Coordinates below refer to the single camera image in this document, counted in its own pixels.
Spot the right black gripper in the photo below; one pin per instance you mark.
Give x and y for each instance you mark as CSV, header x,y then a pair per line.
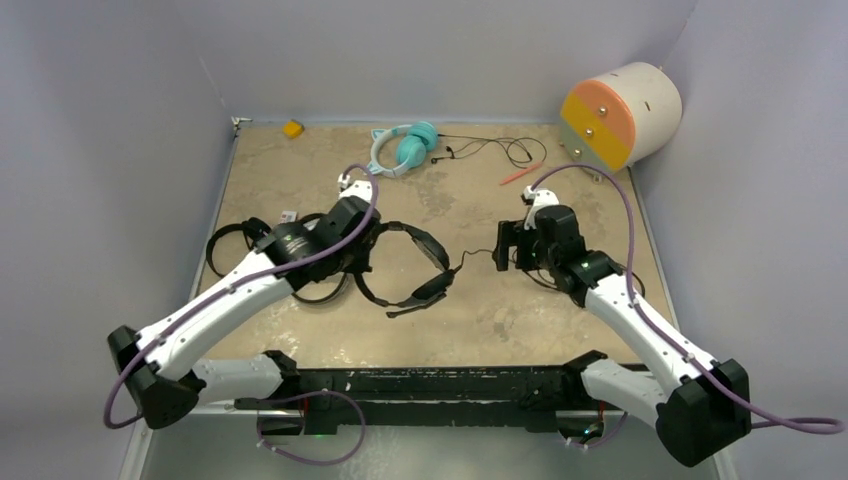
x,y
510,233

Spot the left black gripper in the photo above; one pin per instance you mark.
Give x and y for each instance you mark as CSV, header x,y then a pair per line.
x,y
361,263

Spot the white and black headphones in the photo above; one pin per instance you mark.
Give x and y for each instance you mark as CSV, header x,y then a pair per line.
x,y
323,292

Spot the black headphones with pink mic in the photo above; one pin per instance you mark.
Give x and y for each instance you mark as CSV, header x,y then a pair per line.
x,y
424,265

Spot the black headphones with cable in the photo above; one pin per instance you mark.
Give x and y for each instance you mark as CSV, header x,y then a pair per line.
x,y
240,235

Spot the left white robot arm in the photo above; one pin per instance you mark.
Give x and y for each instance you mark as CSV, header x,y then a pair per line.
x,y
163,370

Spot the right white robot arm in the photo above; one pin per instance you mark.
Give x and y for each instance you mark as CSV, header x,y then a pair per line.
x,y
685,397

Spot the teal cat ear headphones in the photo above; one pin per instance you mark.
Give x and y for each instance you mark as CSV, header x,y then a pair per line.
x,y
416,141

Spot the pink orange stick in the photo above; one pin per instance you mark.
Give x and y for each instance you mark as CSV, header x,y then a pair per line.
x,y
519,174

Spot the yellow block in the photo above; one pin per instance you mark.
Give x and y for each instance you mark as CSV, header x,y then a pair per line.
x,y
292,129

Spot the round drawer cabinet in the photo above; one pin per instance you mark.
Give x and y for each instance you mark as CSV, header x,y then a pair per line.
x,y
615,119

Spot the black wired earbuds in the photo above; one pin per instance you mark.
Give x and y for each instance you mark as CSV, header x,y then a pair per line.
x,y
521,152

